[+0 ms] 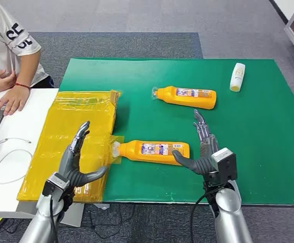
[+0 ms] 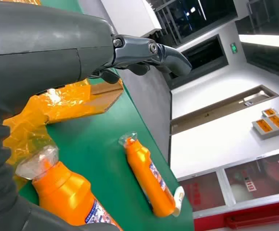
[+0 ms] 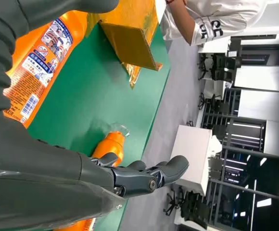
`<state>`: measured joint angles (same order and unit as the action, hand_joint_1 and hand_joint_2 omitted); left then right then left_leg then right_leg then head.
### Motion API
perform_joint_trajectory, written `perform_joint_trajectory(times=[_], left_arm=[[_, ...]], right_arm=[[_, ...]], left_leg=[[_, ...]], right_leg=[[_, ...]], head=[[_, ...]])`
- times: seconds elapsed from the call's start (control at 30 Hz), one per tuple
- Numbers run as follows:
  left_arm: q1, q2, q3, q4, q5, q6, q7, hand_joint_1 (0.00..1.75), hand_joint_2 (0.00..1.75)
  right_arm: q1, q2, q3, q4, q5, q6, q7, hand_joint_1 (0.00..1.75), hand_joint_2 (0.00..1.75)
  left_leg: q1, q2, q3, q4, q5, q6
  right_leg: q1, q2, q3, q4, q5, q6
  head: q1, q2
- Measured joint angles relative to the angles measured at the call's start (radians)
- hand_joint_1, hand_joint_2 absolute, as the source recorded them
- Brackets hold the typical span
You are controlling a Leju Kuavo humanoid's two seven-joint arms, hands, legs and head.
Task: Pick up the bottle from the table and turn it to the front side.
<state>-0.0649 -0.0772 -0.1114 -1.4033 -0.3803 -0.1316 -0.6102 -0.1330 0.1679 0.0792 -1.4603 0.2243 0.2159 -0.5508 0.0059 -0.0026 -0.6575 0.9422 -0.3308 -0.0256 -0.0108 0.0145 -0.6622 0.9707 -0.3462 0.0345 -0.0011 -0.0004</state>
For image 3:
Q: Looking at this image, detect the green table mat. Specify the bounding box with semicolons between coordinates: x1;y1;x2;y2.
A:
27;22;171;231

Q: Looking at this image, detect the yellow taped cardboard box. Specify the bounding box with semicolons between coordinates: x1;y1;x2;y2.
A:
85;0;164;88

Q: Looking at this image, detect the white box cabinet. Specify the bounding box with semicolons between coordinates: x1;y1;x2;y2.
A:
170;125;223;197

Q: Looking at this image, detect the black office chair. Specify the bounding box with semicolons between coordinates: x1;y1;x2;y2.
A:
198;92;229;114
164;188;211;230
198;52;242;83

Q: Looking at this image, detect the person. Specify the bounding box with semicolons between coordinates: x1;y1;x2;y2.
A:
160;0;268;47

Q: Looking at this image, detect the dark glass partition frame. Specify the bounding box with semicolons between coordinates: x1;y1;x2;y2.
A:
201;88;279;231

